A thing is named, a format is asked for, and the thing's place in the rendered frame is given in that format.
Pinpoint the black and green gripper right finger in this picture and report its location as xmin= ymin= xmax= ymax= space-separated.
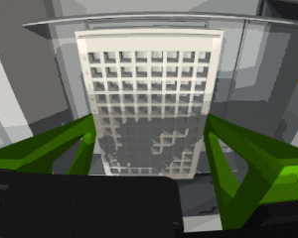
xmin=203 ymin=113 xmax=298 ymax=230

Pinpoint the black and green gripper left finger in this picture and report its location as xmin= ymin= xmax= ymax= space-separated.
xmin=0 ymin=113 xmax=96 ymax=176

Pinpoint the white multiwell plate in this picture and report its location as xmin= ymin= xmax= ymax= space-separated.
xmin=75 ymin=27 xmax=224 ymax=179

